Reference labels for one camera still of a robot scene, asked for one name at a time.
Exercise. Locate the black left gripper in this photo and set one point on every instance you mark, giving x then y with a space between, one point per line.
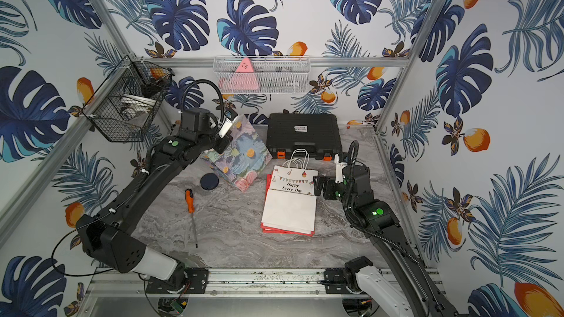
221 142

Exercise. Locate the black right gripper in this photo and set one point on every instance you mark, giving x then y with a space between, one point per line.
330 183

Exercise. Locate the floral paper bag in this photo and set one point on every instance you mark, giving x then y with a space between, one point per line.
245 157

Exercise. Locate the white happy paper bag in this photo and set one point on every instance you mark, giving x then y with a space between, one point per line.
291 203

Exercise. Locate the red paper bag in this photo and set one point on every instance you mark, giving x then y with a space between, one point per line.
267 229

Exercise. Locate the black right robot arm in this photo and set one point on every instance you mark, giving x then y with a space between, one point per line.
415 293

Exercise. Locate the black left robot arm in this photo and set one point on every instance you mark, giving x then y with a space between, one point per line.
107 236

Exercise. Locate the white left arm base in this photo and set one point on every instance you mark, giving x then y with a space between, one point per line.
162 267

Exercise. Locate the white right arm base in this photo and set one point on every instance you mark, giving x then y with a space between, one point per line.
362 277

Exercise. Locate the dark blue round disc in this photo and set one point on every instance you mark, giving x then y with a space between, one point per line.
209 181

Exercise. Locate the black tool case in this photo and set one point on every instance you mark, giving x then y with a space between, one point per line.
318 134

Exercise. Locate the pink triangle item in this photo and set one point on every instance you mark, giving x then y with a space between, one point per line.
243 79

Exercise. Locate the orange handled screwdriver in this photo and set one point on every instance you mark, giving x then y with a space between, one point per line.
189 198

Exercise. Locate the white mesh wall shelf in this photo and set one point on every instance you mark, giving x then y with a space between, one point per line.
276 74

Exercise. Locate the black wire basket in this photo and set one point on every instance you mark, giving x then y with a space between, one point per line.
123 108

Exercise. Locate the aluminium linear rail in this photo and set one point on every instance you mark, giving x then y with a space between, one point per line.
226 282

